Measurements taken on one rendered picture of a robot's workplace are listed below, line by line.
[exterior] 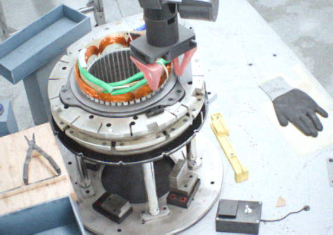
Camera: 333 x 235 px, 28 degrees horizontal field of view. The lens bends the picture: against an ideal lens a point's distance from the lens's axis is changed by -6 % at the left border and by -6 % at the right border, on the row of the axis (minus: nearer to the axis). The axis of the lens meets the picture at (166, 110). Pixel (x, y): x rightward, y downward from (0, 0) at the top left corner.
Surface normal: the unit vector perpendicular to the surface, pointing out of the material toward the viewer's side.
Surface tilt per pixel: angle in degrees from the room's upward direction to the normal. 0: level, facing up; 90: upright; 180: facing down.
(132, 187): 0
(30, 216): 90
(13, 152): 0
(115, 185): 0
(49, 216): 90
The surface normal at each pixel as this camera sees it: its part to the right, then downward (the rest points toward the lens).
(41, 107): -0.69, 0.54
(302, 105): -0.08, -0.70
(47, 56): 0.72, 0.43
